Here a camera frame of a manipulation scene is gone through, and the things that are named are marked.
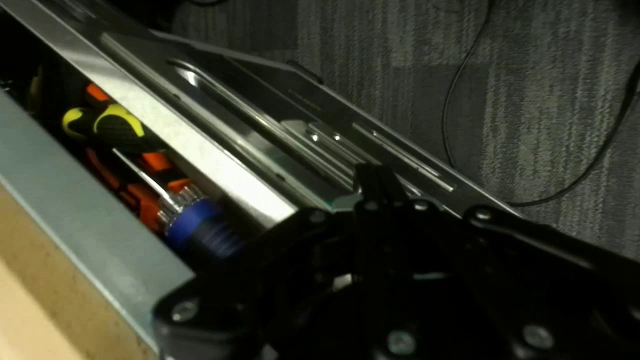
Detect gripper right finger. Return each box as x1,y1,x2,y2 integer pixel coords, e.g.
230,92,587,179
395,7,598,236
384,165,640,360

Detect orange and black pliers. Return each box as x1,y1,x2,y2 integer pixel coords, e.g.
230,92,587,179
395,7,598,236
82,82,196,233

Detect blue handled screwdriver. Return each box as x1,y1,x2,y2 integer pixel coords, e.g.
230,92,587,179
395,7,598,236
112,148,247,259

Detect grey metal drawer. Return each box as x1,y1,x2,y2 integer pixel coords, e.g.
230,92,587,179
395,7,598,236
0,0,521,261

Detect black and yellow screwdriver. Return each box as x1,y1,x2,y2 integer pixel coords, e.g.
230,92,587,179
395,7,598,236
61,103,167,154

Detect black cable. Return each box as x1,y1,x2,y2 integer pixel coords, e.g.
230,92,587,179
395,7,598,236
505,60,640,208
441,0,493,170

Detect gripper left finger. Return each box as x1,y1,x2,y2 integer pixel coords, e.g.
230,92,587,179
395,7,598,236
151,164,391,360

